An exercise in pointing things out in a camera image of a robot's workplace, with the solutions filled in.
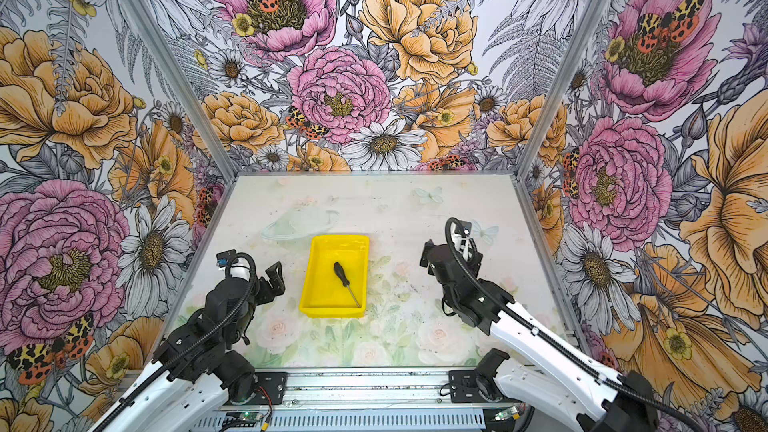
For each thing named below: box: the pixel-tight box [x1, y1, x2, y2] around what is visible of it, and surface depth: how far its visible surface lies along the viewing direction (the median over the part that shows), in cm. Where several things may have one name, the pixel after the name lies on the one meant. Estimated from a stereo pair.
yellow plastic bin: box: [299, 235, 371, 319], surface depth 93 cm
